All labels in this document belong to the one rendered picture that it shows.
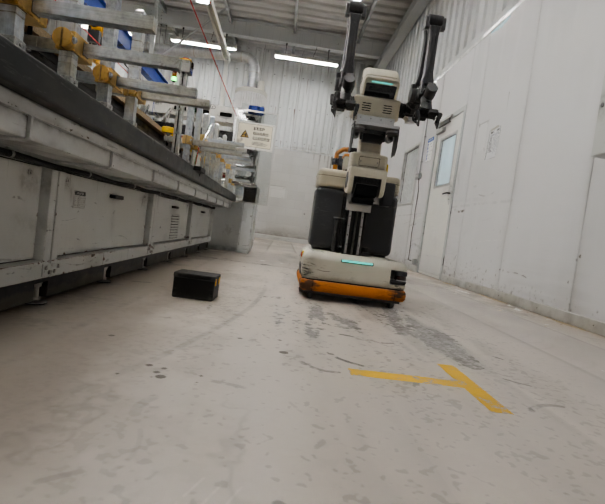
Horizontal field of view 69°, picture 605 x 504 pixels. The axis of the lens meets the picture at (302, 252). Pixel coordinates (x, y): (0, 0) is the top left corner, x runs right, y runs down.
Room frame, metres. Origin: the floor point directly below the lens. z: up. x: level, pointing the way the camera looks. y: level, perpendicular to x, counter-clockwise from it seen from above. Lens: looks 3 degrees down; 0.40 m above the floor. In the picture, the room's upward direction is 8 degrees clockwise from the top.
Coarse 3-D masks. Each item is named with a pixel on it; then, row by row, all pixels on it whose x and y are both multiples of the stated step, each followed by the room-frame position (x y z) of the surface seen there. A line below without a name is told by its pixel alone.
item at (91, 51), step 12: (24, 36) 1.23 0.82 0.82; (36, 36) 1.23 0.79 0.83; (36, 48) 1.24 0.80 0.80; (48, 48) 1.23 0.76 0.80; (84, 48) 1.24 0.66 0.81; (96, 48) 1.24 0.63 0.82; (108, 48) 1.24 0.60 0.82; (108, 60) 1.26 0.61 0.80; (120, 60) 1.25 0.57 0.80; (132, 60) 1.25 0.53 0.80; (144, 60) 1.25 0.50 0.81; (156, 60) 1.25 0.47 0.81; (168, 60) 1.25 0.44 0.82; (180, 60) 1.26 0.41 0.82
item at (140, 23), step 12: (36, 0) 0.99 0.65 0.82; (48, 0) 0.99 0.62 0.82; (36, 12) 0.99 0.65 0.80; (48, 12) 0.99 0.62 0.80; (60, 12) 0.99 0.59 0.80; (72, 12) 0.99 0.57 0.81; (84, 12) 1.00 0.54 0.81; (96, 12) 1.00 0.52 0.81; (108, 12) 1.00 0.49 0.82; (120, 12) 1.00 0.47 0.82; (96, 24) 1.02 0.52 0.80; (108, 24) 1.01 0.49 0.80; (120, 24) 1.00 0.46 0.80; (132, 24) 1.00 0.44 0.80; (144, 24) 1.00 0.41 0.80; (156, 24) 1.03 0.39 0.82
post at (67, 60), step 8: (64, 0) 1.19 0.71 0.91; (72, 0) 1.20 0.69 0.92; (80, 0) 1.21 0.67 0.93; (64, 24) 1.19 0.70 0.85; (72, 24) 1.20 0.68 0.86; (80, 24) 1.22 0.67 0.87; (80, 32) 1.23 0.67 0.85; (64, 56) 1.20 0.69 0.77; (72, 56) 1.20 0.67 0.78; (64, 64) 1.20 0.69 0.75; (72, 64) 1.20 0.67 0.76; (64, 72) 1.20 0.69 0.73; (72, 72) 1.21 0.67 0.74
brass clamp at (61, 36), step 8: (56, 32) 1.17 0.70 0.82; (64, 32) 1.17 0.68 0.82; (72, 32) 1.19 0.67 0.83; (56, 40) 1.17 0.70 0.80; (64, 40) 1.17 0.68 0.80; (72, 40) 1.18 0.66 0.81; (80, 40) 1.22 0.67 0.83; (56, 48) 1.19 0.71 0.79; (64, 48) 1.18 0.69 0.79; (72, 48) 1.19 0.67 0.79; (80, 48) 1.22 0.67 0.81; (80, 56) 1.23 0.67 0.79; (88, 64) 1.29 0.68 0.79
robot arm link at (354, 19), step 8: (344, 16) 2.43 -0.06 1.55; (352, 16) 2.39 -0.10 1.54; (360, 16) 2.40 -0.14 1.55; (352, 24) 2.40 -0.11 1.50; (352, 32) 2.39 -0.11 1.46; (352, 40) 2.40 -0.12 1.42; (352, 48) 2.40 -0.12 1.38; (352, 56) 2.40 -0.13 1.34; (344, 64) 2.40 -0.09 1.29; (352, 64) 2.40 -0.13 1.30; (344, 72) 2.40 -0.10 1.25; (352, 72) 2.40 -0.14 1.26
